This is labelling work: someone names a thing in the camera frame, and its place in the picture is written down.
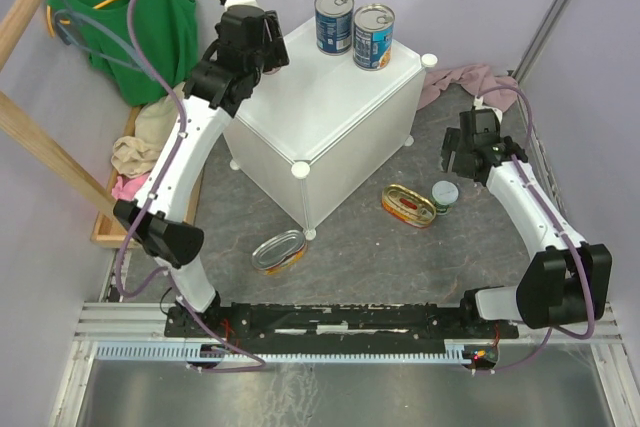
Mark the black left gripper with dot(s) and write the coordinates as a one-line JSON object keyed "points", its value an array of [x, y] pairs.
{"points": [[278, 54]]}

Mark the blue white label can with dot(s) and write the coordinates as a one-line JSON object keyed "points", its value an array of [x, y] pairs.
{"points": [[373, 26]]}

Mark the wooden diagonal beam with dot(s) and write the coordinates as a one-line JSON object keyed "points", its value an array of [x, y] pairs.
{"points": [[24, 130]]}

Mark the silver oval fish tin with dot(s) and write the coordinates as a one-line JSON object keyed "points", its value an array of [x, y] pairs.
{"points": [[279, 252]]}

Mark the mauve crumpled cloth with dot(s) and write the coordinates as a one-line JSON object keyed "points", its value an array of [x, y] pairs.
{"points": [[474, 79]]}

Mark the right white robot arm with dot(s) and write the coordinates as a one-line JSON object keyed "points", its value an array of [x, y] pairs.
{"points": [[567, 279]]}

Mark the red oval sardine tin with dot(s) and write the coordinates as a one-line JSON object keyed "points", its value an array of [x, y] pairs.
{"points": [[408, 206]]}

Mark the tall blue label can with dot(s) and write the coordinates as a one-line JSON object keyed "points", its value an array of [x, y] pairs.
{"points": [[333, 20]]}

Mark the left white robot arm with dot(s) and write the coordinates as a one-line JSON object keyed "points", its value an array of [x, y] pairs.
{"points": [[211, 98]]}

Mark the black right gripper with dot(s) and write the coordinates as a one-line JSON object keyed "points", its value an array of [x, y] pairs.
{"points": [[452, 143]]}

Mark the white lid green jar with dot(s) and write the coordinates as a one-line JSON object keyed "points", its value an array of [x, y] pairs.
{"points": [[444, 195]]}

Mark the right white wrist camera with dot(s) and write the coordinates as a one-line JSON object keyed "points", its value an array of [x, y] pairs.
{"points": [[478, 104]]}

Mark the white cube cabinet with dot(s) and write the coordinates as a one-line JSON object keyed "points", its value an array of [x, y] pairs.
{"points": [[313, 132]]}

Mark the wooden tray frame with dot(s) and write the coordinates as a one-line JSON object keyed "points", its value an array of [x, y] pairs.
{"points": [[108, 233]]}

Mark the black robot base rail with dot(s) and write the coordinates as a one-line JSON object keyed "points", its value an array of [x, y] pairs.
{"points": [[337, 329]]}

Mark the green tank top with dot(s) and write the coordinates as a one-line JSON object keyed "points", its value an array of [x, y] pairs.
{"points": [[167, 33]]}

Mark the pink crumpled cloth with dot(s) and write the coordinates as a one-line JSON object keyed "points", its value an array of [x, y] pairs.
{"points": [[125, 188]]}

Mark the beige crumpled cloth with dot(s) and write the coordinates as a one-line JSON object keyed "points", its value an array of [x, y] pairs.
{"points": [[136, 154]]}

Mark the white slotted cable duct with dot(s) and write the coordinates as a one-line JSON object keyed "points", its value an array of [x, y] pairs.
{"points": [[201, 352]]}

